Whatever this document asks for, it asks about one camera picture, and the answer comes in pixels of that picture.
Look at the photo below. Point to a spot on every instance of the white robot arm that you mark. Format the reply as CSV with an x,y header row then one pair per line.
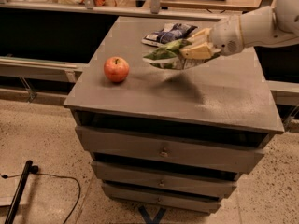
x,y
268,26

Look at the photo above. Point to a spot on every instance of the grey drawer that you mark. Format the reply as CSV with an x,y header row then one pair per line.
x,y
163,180
161,198
218,157

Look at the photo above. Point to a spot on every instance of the metal rail frame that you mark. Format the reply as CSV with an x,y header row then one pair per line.
x,y
169,9

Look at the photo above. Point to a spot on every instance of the blue chip bag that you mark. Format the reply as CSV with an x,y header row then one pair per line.
x,y
170,32

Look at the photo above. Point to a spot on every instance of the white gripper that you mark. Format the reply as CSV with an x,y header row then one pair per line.
x,y
225,36

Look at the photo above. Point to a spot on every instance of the red apple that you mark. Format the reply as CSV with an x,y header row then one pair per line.
x,y
116,69

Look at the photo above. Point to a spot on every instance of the grey drawer cabinet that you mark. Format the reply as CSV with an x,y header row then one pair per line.
x,y
223,102

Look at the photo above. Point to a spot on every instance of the bottom grey drawer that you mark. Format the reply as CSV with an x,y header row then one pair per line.
x,y
161,198

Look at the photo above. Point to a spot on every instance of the black pole on floor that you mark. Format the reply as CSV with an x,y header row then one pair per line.
x,y
12,211

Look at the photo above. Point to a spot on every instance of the green jalapeno chip bag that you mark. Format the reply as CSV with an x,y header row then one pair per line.
x,y
167,56

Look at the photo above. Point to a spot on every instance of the middle grey drawer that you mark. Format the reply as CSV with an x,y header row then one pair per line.
x,y
163,180

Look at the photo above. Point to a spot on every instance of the top grey drawer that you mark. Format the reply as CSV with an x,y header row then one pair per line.
x,y
218,157

